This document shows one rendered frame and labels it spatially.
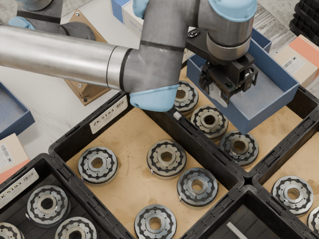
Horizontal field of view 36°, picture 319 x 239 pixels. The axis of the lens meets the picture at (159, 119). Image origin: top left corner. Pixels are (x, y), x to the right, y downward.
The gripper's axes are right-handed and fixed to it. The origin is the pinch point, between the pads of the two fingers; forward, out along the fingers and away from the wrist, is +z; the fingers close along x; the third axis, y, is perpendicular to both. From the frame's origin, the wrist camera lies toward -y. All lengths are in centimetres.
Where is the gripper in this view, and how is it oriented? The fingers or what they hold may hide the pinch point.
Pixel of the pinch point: (216, 91)
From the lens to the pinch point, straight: 105.7
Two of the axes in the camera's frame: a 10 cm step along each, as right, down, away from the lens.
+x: 8.0, -5.6, 2.1
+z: 0.7, 4.4, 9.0
